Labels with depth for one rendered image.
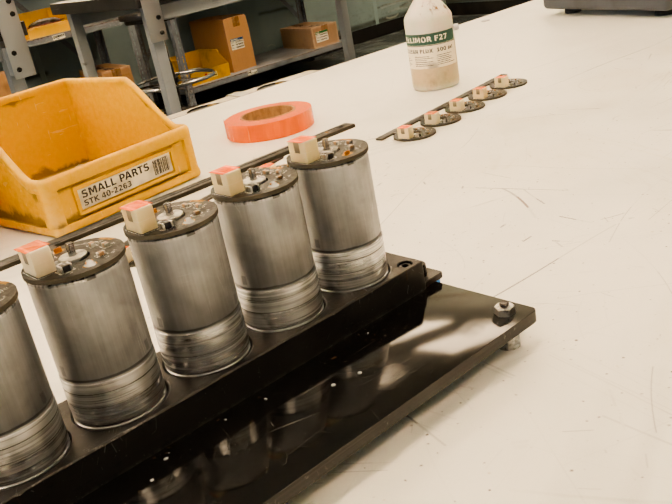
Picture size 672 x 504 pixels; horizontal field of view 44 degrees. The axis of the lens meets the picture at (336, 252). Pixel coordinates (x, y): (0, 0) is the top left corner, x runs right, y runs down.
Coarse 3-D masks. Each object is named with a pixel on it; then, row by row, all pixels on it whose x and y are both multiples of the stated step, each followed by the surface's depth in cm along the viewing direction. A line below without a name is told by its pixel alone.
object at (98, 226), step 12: (324, 132) 27; (336, 132) 27; (264, 156) 26; (276, 156) 26; (240, 168) 25; (204, 180) 24; (180, 192) 24; (192, 192) 24; (156, 204) 23; (120, 216) 23; (84, 228) 22; (96, 228) 22; (60, 240) 22; (72, 240) 22; (0, 264) 21; (12, 264) 21
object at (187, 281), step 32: (160, 256) 21; (192, 256) 21; (224, 256) 22; (160, 288) 21; (192, 288) 21; (224, 288) 22; (160, 320) 22; (192, 320) 22; (224, 320) 22; (192, 352) 22; (224, 352) 22
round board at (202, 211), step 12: (180, 204) 23; (192, 204) 22; (204, 204) 22; (156, 216) 22; (192, 216) 21; (204, 216) 21; (156, 228) 21; (168, 228) 21; (180, 228) 21; (192, 228) 21; (144, 240) 21
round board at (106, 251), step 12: (84, 240) 21; (96, 240) 21; (108, 240) 21; (120, 240) 21; (60, 252) 21; (96, 252) 20; (108, 252) 20; (120, 252) 20; (60, 264) 19; (72, 264) 20; (84, 264) 20; (96, 264) 19; (108, 264) 19; (24, 276) 19; (48, 276) 19; (60, 276) 19; (72, 276) 19; (84, 276) 19
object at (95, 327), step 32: (64, 256) 20; (32, 288) 19; (64, 288) 19; (96, 288) 19; (128, 288) 20; (64, 320) 19; (96, 320) 20; (128, 320) 20; (64, 352) 20; (96, 352) 20; (128, 352) 20; (64, 384) 20; (96, 384) 20; (128, 384) 20; (160, 384) 21; (96, 416) 20; (128, 416) 21
